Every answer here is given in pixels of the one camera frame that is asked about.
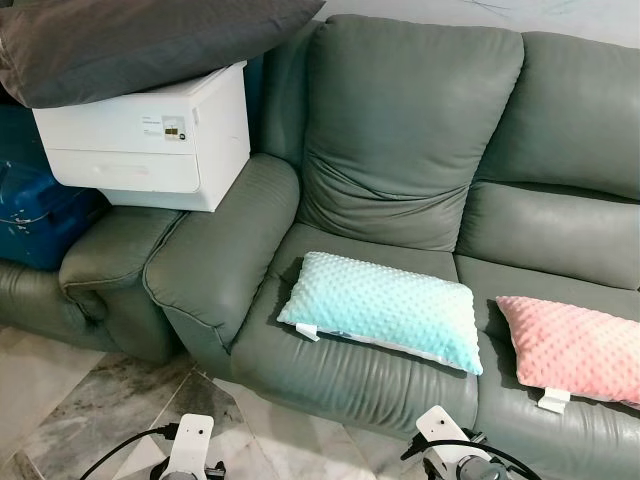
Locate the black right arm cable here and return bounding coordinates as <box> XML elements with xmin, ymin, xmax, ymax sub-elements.
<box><xmin>400</xmin><ymin>430</ymin><xmax>543</xmax><ymax>480</ymax></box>

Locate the grey-green leather sofa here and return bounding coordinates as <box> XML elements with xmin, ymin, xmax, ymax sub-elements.
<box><xmin>143</xmin><ymin>14</ymin><xmax>640</xmax><ymax>480</ymax></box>

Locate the blue storage box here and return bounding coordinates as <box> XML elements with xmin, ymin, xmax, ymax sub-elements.
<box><xmin>0</xmin><ymin>100</ymin><xmax>109</xmax><ymax>272</ymax></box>

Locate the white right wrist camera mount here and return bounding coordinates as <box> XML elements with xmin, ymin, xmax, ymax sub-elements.
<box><xmin>415</xmin><ymin>405</ymin><xmax>480</xmax><ymax>480</ymax></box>

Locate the pink dotted plush pillow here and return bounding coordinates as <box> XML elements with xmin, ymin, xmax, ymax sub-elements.
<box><xmin>495</xmin><ymin>295</ymin><xmax>640</xmax><ymax>415</ymax></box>

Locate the grey-green leather armchair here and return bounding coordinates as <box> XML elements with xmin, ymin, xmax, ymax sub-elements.
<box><xmin>0</xmin><ymin>205</ymin><xmax>190</xmax><ymax>364</ymax></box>

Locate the teal dotted plush pillow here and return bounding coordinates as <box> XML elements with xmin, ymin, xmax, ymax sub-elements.
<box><xmin>277</xmin><ymin>250</ymin><xmax>484</xmax><ymax>377</ymax></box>

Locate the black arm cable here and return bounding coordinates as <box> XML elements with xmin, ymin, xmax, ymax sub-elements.
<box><xmin>80</xmin><ymin>424</ymin><xmax>182</xmax><ymax>480</ymax></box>
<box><xmin>400</xmin><ymin>430</ymin><xmax>543</xmax><ymax>480</ymax></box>

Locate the white laser printer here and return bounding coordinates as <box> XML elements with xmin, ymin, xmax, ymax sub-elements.
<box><xmin>32</xmin><ymin>60</ymin><xmax>252</xmax><ymax>214</ymax></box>

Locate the dark grey pillow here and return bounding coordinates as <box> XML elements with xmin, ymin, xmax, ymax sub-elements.
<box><xmin>0</xmin><ymin>0</ymin><xmax>327</xmax><ymax>110</ymax></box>

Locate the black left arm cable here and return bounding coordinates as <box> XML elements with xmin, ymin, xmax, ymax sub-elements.
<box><xmin>80</xmin><ymin>424</ymin><xmax>182</xmax><ymax>480</ymax></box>

